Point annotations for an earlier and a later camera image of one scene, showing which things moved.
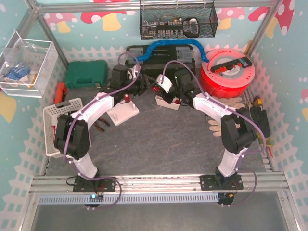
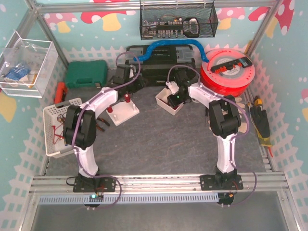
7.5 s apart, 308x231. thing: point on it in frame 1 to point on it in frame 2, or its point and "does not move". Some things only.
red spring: (156, 88) to (109, 109)
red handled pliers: (98, 126) does not move
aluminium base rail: (255, 182) does not move
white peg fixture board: (122, 112) does not move
